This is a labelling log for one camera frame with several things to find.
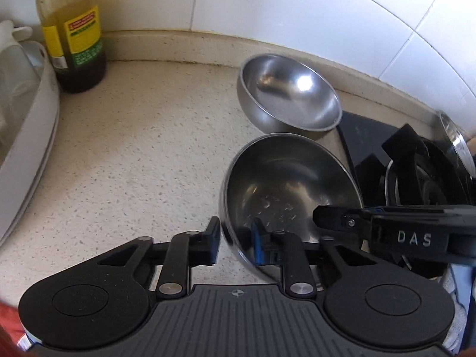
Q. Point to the black burner grate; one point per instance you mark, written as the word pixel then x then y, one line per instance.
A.
pixel 409 156

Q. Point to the red cloth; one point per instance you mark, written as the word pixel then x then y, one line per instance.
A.
pixel 7 323

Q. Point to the grey blue cloth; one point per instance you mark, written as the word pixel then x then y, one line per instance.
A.
pixel 455 305

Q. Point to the yellow green label sauce bottle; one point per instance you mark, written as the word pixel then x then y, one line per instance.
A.
pixel 72 37

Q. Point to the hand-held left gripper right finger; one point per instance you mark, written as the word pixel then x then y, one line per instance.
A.
pixel 257 247

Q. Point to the stainless steel bowl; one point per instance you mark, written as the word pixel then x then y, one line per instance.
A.
pixel 290 93
pixel 282 182

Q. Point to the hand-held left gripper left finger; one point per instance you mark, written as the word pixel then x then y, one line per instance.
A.
pixel 214 243

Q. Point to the black glass gas stove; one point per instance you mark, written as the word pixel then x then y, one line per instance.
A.
pixel 362 145

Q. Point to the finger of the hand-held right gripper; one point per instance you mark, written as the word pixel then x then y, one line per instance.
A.
pixel 334 219

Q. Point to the steel pot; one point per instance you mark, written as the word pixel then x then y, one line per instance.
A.
pixel 457 141

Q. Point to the white appliance with clear lid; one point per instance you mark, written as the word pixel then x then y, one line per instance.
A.
pixel 26 137

